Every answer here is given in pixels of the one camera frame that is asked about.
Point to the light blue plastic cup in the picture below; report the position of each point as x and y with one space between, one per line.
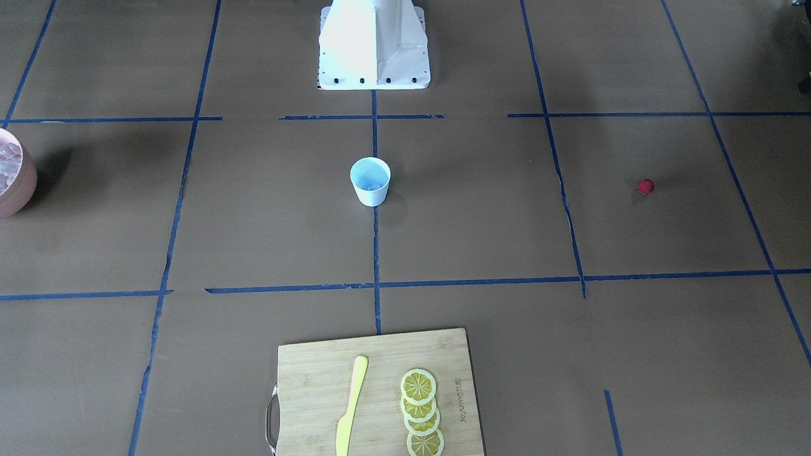
370 178

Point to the pile of clear ice cubes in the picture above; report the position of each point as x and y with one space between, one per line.
11 164

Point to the wooden cutting board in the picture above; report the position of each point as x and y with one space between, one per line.
313 379

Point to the yellow plastic knife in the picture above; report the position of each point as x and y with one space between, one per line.
345 423

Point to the red strawberry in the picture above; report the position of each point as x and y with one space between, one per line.
645 186

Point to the pink bowl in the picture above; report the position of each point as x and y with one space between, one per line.
19 189

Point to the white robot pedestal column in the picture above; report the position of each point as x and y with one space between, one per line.
373 45

